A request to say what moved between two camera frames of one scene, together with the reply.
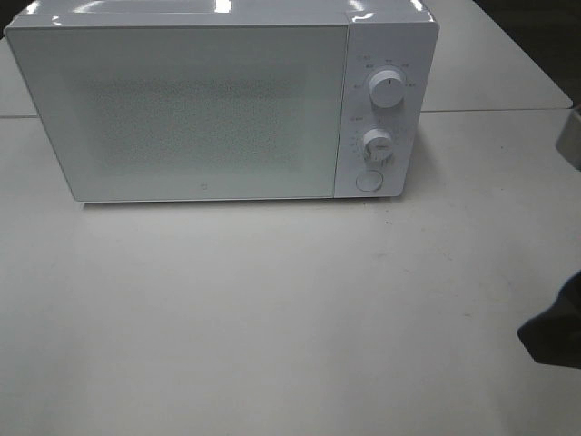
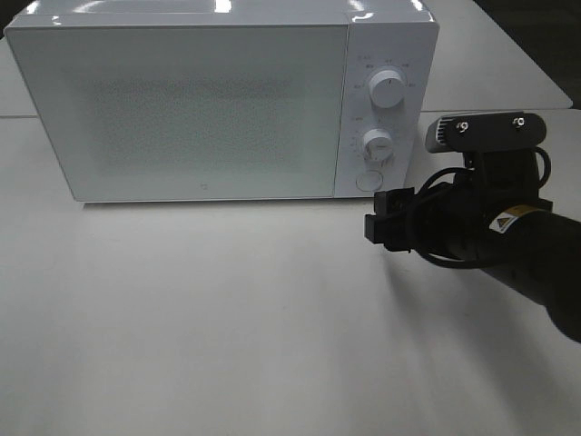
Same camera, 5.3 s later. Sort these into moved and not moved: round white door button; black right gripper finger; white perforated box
Moved: black right gripper finger
Not moved: round white door button; white perforated box
